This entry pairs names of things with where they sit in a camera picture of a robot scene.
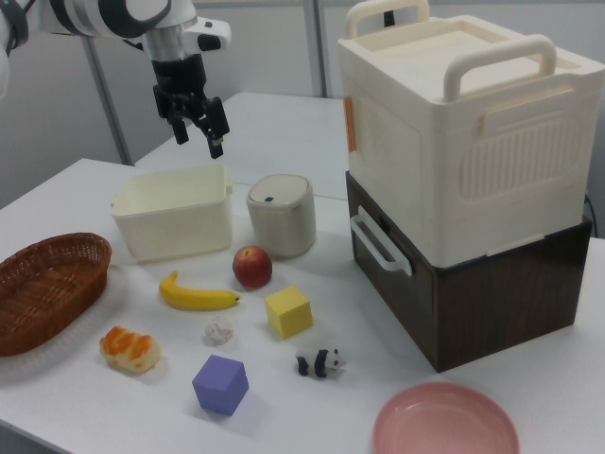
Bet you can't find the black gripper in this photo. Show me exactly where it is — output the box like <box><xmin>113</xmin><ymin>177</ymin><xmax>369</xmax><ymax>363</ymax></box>
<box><xmin>151</xmin><ymin>52</ymin><xmax>232</xmax><ymax>160</ymax></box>

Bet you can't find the brown wicker basket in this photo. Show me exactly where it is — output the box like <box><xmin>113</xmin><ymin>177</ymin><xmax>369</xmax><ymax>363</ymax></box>
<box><xmin>0</xmin><ymin>231</ymin><xmax>114</xmax><ymax>358</ymax></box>

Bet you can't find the orange glazed bread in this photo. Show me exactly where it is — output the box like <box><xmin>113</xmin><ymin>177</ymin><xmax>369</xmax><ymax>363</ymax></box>
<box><xmin>98</xmin><ymin>325</ymin><xmax>163</xmax><ymax>375</ymax></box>

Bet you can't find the cream open plastic bin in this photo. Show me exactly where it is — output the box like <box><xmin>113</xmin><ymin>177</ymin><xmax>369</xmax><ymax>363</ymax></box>
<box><xmin>111</xmin><ymin>164</ymin><xmax>235</xmax><ymax>265</ymax></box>

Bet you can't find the small beige lidded trash can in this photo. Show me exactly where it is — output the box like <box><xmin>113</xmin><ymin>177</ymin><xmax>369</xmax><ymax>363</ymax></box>
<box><xmin>245</xmin><ymin>173</ymin><xmax>317</xmax><ymax>258</ymax></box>

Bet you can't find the red apple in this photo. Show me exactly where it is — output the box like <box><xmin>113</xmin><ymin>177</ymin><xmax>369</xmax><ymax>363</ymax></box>
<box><xmin>232</xmin><ymin>245</ymin><xmax>274</xmax><ymax>289</ymax></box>

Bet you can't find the yellow banana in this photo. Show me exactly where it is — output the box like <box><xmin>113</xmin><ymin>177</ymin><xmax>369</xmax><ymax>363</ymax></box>
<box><xmin>158</xmin><ymin>271</ymin><xmax>242</xmax><ymax>312</ymax></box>

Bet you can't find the crumpled white paper ball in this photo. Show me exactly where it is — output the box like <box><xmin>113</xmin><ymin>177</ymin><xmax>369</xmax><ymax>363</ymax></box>
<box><xmin>203</xmin><ymin>315</ymin><xmax>236</xmax><ymax>344</ymax></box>

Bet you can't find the yellow cube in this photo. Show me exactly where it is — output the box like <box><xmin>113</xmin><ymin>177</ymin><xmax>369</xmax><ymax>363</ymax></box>
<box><xmin>264</xmin><ymin>285</ymin><xmax>315</xmax><ymax>341</ymax></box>

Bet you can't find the purple cube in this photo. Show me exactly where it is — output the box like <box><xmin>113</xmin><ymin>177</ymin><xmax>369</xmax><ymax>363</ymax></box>
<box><xmin>191</xmin><ymin>354</ymin><xmax>251</xmax><ymax>416</ymax></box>

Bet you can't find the black and white panda figure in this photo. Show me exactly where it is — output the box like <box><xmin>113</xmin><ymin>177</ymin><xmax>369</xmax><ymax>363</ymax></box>
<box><xmin>295</xmin><ymin>348</ymin><xmax>347</xmax><ymax>379</ymax></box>

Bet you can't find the dark brown wooden drawer cabinet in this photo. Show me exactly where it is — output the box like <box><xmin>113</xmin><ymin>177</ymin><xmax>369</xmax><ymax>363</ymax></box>
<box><xmin>346</xmin><ymin>169</ymin><xmax>594</xmax><ymax>375</ymax></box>

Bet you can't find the pink plate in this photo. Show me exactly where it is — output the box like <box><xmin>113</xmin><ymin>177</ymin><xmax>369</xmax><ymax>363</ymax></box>
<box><xmin>372</xmin><ymin>382</ymin><xmax>522</xmax><ymax>454</ymax></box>

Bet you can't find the dark frame post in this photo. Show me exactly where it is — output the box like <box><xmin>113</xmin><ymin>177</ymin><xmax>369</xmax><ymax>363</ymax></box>
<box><xmin>83</xmin><ymin>35</ymin><xmax>132</xmax><ymax>167</ymax></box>
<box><xmin>309</xmin><ymin>0</ymin><xmax>329</xmax><ymax>99</ymax></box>

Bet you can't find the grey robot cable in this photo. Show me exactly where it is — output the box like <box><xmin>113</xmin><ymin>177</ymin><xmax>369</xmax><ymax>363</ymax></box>
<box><xmin>2</xmin><ymin>0</ymin><xmax>32</xmax><ymax>54</ymax></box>

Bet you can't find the cream storage box with handles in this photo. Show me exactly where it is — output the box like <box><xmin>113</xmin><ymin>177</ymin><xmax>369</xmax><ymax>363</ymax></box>
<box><xmin>337</xmin><ymin>0</ymin><xmax>605</xmax><ymax>271</ymax></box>

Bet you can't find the black cable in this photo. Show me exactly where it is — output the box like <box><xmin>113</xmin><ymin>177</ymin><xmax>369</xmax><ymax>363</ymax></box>
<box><xmin>584</xmin><ymin>187</ymin><xmax>605</xmax><ymax>238</ymax></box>

